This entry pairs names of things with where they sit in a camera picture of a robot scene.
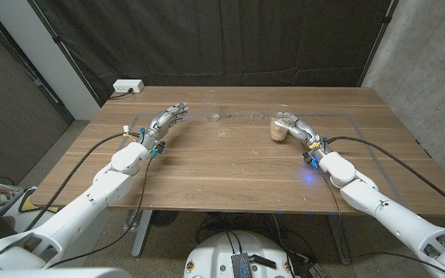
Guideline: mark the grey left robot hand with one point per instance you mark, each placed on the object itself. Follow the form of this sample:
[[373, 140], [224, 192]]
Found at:
[[160, 123]]

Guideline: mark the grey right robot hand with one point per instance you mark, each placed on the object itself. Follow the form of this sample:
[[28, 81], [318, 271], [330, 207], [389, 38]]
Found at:
[[303, 131]]

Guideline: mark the larger clear plastic cup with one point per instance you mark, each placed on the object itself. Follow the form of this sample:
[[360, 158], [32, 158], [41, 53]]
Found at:
[[278, 134]]

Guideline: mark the brown sugar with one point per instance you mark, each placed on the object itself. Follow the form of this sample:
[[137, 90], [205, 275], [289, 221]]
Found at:
[[278, 134]]

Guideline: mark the smaller clear plastic cup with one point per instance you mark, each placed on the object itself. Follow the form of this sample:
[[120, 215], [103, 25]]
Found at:
[[210, 106]]

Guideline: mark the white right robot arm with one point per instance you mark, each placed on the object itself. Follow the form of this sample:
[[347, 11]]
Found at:
[[381, 208]]

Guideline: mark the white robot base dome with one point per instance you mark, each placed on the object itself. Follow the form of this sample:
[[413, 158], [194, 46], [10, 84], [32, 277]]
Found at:
[[207, 255]]

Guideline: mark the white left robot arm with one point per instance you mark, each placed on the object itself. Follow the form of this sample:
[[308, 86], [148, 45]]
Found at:
[[102, 189]]

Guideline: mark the white power strip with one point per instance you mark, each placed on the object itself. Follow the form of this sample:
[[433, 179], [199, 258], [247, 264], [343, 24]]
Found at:
[[128, 85]]

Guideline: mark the grey tape outline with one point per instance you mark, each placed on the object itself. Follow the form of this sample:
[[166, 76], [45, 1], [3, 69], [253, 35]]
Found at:
[[245, 115]]

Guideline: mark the black backdrop curtain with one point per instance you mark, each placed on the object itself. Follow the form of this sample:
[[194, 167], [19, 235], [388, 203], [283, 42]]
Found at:
[[168, 38]]

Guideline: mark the black round floor object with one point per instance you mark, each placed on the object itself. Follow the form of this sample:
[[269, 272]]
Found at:
[[164, 218]]

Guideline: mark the grey table leg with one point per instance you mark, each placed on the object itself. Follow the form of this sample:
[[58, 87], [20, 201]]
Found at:
[[336, 235], [141, 239]]

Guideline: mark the black backdrop stand pole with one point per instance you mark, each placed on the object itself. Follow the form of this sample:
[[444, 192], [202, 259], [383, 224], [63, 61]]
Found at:
[[379, 38], [58, 39]]

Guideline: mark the black flat plate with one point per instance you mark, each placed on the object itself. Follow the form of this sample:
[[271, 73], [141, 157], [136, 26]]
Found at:
[[263, 262]]

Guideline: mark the grey finned electronics box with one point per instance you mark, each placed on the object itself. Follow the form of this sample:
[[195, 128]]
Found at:
[[241, 266]]

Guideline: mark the dark brown door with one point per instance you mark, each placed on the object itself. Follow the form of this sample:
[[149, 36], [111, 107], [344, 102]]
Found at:
[[6, 116]]

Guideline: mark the yellow and black object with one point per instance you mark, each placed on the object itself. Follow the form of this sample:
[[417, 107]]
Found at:
[[29, 206]]

